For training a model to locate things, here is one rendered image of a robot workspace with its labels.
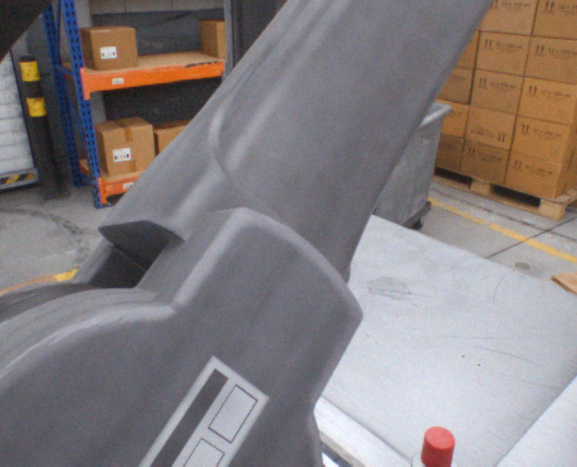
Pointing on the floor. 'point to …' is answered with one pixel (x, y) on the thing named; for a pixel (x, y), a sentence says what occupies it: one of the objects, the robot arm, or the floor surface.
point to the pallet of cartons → (526, 106)
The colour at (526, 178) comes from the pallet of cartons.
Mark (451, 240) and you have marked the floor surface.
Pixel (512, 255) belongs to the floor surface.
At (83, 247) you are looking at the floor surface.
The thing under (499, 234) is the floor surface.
